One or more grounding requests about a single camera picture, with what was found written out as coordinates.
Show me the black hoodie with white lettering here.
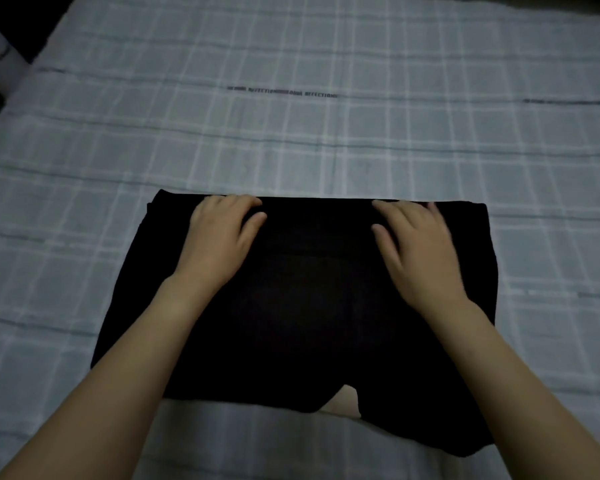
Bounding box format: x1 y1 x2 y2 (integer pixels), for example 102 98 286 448
89 188 500 458

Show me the person's left forearm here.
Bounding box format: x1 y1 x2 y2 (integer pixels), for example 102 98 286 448
0 274 211 480

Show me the person's right hand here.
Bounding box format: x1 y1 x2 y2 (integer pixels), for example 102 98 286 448
371 199 469 317

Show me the person's left hand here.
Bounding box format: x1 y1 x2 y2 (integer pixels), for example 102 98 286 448
172 194 269 297

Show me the person's right forearm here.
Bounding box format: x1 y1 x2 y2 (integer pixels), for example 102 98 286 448
427 299 600 480

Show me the bed with blue plaid sheet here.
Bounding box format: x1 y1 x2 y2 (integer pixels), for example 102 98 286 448
0 0 600 480

